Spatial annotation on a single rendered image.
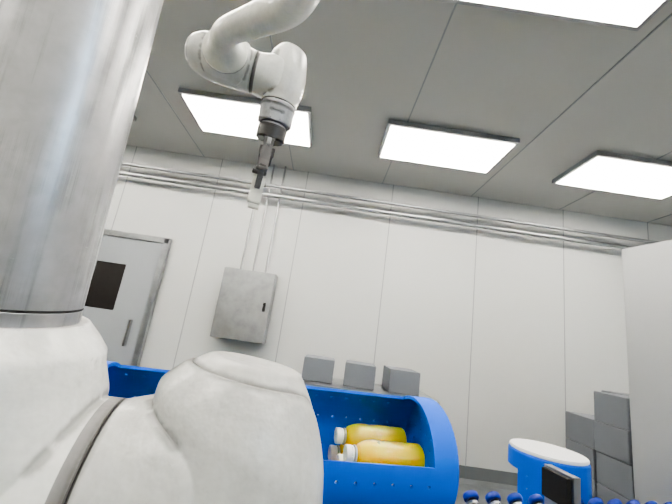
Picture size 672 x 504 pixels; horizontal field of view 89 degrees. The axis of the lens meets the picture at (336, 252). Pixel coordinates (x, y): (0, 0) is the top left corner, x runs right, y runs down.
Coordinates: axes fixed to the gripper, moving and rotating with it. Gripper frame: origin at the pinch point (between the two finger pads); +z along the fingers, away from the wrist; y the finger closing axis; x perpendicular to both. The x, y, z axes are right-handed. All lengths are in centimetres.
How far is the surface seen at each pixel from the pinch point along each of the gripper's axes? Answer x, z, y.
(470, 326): 280, 44, -276
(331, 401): 34, 49, -3
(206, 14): -66, -138, -168
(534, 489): 123, 74, -13
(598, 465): 349, 131, -151
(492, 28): 114, -161, -102
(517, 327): 336, 31, -263
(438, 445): 54, 45, 21
